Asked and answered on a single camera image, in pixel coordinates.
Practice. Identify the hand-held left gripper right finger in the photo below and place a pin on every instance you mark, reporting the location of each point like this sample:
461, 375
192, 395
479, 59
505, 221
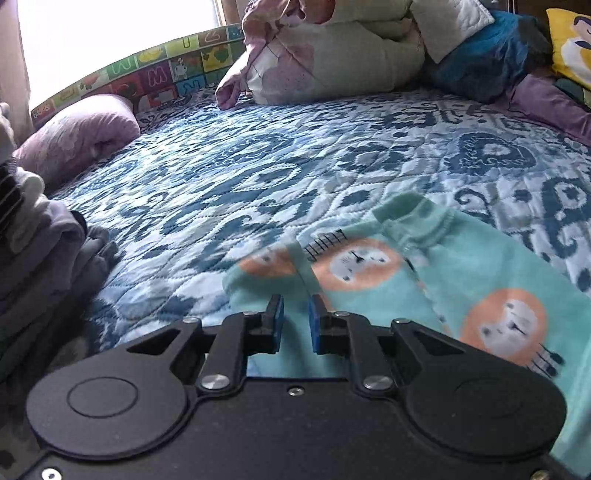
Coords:
316, 327

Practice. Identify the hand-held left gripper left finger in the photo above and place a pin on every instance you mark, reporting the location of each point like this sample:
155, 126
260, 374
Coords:
277, 323

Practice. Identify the teal lion print garment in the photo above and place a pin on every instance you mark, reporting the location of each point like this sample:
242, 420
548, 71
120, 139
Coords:
461, 277

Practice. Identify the stack of folded clothes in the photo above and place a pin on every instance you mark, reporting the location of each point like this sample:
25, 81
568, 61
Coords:
69, 286

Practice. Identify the blue patterned quilted bedspread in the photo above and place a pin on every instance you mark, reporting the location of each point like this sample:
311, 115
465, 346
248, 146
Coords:
231, 184

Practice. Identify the lavender folded garment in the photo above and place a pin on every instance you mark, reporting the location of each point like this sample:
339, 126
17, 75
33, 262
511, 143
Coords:
41, 249

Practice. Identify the cream and pink quilt bundle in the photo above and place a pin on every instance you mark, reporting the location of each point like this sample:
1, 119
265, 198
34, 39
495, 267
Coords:
332, 55

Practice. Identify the purple pillow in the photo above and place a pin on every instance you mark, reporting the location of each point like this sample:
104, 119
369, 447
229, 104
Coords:
78, 134

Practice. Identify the colourful alphabet play mat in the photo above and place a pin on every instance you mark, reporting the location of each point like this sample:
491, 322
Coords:
152, 74

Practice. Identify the white folded garment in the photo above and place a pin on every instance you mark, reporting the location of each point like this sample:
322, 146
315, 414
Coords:
25, 198

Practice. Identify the teal blue blanket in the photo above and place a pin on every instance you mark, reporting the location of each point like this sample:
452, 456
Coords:
480, 60

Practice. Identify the purple cloth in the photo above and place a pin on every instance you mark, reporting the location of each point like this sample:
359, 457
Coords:
549, 106

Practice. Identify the white quilted pillow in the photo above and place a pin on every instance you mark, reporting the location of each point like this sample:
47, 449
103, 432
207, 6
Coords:
457, 23

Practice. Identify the beige curtain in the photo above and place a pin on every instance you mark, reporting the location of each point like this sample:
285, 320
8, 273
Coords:
14, 55

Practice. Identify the yellow printed cushion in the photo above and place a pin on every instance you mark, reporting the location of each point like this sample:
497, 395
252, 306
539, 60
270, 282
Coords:
572, 46

